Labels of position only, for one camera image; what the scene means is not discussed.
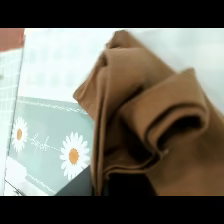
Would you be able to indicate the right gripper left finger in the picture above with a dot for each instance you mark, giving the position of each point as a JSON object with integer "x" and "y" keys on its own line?
{"x": 81, "y": 185}

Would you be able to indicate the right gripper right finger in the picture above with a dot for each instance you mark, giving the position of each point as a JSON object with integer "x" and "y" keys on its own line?
{"x": 128, "y": 186}

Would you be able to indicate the brown garment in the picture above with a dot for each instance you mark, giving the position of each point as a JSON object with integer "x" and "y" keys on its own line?
{"x": 156, "y": 110}

